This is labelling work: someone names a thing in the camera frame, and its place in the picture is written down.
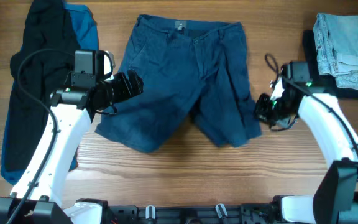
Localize black garment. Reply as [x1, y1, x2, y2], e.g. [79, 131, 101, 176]
[3, 0, 80, 172]

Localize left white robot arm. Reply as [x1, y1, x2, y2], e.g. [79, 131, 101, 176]
[0, 70, 144, 223]

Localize dark blue denim shorts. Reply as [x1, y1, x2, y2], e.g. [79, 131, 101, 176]
[96, 14, 262, 152]

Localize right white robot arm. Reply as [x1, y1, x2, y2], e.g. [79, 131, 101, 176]
[254, 88, 358, 223]

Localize light blue folded jeans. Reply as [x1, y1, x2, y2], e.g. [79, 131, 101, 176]
[313, 13, 358, 90]

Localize dark folded garment under jeans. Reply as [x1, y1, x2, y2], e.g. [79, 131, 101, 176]
[302, 30, 358, 100]

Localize teal blue garment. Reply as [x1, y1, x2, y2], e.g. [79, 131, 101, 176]
[1, 1, 99, 185]

